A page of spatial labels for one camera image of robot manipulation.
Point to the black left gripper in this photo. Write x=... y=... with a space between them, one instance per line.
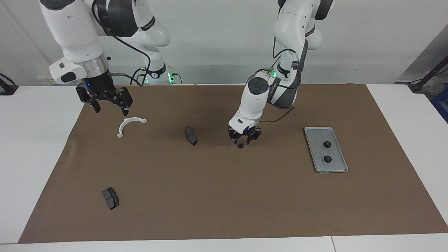
x=245 y=132

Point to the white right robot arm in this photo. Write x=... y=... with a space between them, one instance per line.
x=77 y=31

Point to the white curved plastic bracket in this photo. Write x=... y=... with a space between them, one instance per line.
x=133 y=119

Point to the black stand foot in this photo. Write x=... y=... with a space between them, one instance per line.
x=7 y=89

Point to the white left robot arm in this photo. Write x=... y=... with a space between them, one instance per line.
x=252 y=105

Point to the white wall box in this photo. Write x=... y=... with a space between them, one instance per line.
x=45 y=79

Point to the silver metal tray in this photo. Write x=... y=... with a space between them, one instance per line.
x=322 y=134

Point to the short grey brake pad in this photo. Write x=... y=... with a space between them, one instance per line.
x=111 y=198

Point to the small black round knob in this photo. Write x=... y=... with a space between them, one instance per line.
x=327 y=144

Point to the black tripod stand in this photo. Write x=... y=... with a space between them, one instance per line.
x=418 y=85

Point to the long grey brake pad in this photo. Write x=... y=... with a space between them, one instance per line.
x=190 y=135

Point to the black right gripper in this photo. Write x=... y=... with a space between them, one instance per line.
x=99 y=85

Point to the blue crate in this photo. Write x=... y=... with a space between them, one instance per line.
x=441 y=105

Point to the brown table mat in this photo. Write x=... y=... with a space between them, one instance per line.
x=224 y=196

